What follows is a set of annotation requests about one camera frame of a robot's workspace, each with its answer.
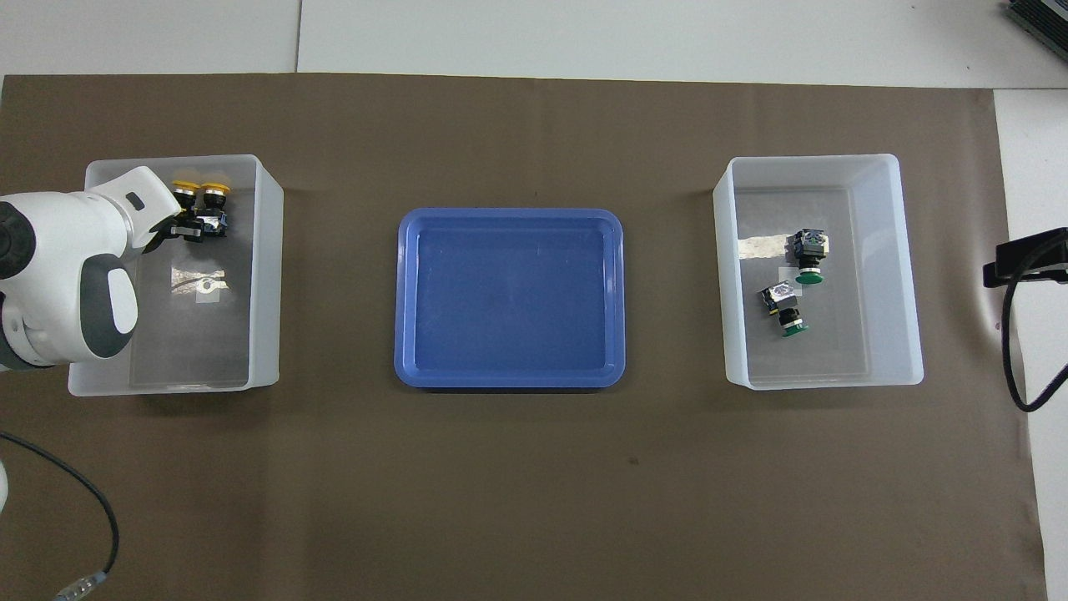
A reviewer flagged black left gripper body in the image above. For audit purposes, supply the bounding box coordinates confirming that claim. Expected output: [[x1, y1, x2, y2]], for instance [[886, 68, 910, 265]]
[[138, 212, 181, 254]]

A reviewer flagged green push button switch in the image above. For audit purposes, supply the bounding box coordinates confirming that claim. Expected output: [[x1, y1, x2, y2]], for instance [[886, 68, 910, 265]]
[[757, 282, 810, 339], [789, 227, 831, 286]]

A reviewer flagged translucent white plastic box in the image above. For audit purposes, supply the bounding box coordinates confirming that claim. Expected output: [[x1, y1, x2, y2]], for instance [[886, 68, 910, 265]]
[[67, 153, 285, 397], [712, 153, 925, 391]]

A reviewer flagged dark grey ribbed object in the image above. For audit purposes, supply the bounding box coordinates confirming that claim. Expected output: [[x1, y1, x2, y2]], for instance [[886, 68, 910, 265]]
[[1004, 0, 1068, 61]]

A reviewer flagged blue plastic tray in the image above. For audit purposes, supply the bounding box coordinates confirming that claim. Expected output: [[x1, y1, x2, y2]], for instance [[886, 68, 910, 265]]
[[394, 207, 627, 391]]

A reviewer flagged brown paper mat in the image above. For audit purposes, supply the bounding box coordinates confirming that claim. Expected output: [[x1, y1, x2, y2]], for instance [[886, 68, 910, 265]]
[[0, 73, 1050, 601]]

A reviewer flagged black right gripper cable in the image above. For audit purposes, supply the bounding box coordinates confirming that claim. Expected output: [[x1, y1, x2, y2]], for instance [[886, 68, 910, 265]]
[[1001, 275, 1068, 414]]

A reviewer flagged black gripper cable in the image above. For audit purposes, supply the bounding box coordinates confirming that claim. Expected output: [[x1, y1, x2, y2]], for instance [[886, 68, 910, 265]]
[[0, 430, 119, 601], [1001, 275, 1068, 414]]

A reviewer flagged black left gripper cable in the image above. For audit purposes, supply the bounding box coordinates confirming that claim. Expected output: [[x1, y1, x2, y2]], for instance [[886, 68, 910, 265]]
[[0, 430, 119, 601]]

